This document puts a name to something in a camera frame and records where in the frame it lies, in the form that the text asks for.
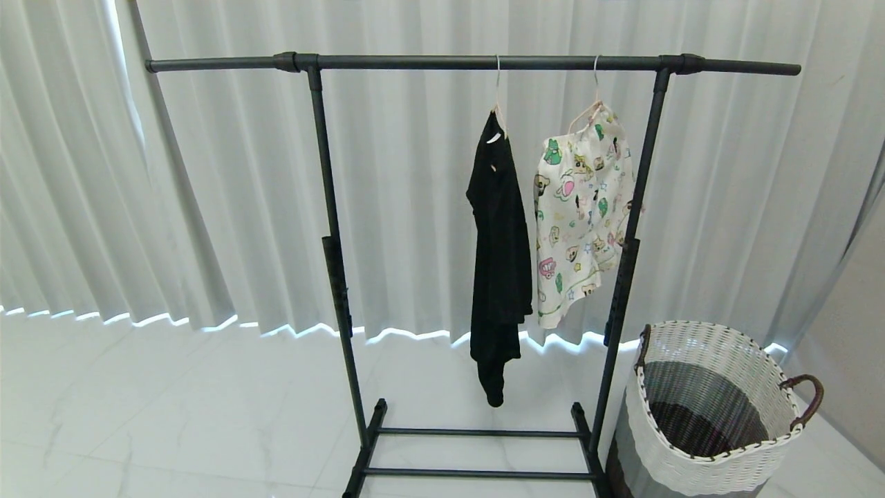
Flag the white laundry basket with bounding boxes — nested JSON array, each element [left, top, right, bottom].
[[607, 320, 825, 498]]

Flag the white curtain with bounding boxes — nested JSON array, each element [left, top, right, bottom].
[[0, 0, 885, 355]]

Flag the cream printed garment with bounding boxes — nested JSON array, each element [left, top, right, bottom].
[[532, 104, 637, 330]]

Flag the pink clothes hanger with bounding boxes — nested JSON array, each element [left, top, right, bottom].
[[490, 55, 510, 174], [567, 55, 609, 136]]

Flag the black garment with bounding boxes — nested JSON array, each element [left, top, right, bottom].
[[465, 111, 534, 408]]

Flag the black clothes rack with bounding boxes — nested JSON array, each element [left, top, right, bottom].
[[145, 52, 803, 498]]

